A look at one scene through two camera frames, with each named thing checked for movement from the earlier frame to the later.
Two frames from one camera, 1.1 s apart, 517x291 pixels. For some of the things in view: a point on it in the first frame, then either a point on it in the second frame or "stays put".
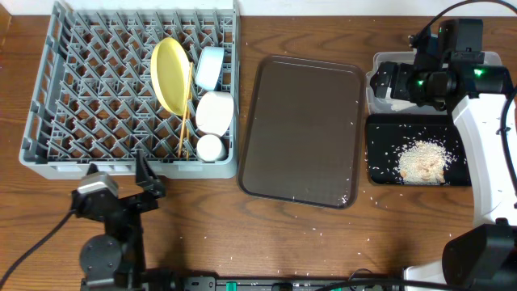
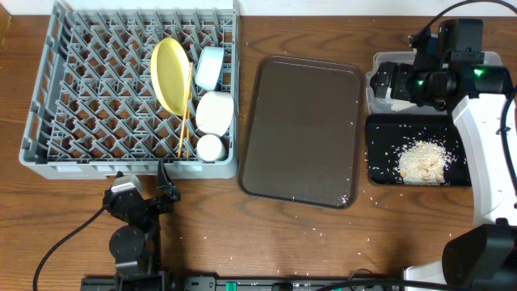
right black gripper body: x=404 y=82 stays put
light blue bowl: x=209 y=65 stays put
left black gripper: x=122 y=203 → x=147 y=204
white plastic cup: x=210 y=148 stays put
